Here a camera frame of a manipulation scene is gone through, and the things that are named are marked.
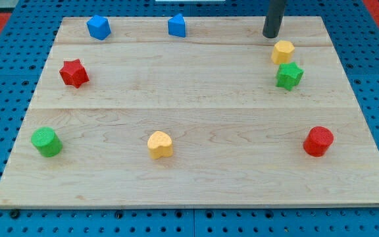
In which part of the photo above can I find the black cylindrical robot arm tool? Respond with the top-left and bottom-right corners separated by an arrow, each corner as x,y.
263,0 -> 288,39

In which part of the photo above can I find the green star block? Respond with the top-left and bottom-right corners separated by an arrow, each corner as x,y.
276,62 -> 304,91

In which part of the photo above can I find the red star block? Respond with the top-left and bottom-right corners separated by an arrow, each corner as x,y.
59,59 -> 89,88

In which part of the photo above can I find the light wooden board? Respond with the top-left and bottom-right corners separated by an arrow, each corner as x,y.
0,16 -> 379,209

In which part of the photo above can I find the yellow heart block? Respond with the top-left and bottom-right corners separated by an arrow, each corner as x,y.
147,131 -> 174,159

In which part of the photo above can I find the blue triangular prism block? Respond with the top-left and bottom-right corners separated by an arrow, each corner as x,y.
167,13 -> 186,38

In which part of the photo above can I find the yellow hexagon block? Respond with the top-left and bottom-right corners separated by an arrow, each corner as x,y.
271,40 -> 295,65

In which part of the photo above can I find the blue cube block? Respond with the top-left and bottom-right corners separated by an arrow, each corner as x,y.
86,15 -> 111,40

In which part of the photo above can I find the red cylinder block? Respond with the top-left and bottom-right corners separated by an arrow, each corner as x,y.
303,126 -> 334,157

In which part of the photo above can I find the green cylinder block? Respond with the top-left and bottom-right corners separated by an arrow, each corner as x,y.
31,126 -> 63,157

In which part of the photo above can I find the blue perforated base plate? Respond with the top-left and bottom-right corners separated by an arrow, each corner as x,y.
0,0 -> 379,236

